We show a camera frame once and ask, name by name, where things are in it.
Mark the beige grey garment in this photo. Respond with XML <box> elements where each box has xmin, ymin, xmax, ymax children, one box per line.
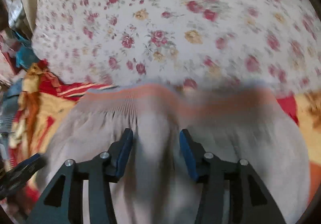
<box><xmin>36</xmin><ymin>83</ymin><xmax>310</xmax><ymax>223</ymax></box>

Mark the pile of clothes beside bed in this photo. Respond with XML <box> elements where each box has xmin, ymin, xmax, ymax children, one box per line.
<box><xmin>1</xmin><ymin>4</ymin><xmax>42</xmax><ymax>159</ymax></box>

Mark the red orange yellow bedsheet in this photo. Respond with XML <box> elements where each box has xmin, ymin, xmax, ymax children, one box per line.
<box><xmin>8</xmin><ymin>60</ymin><xmax>321</xmax><ymax>214</ymax></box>

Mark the floral white quilt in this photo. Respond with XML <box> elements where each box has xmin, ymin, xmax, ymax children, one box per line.
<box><xmin>32</xmin><ymin>0</ymin><xmax>320</xmax><ymax>93</ymax></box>

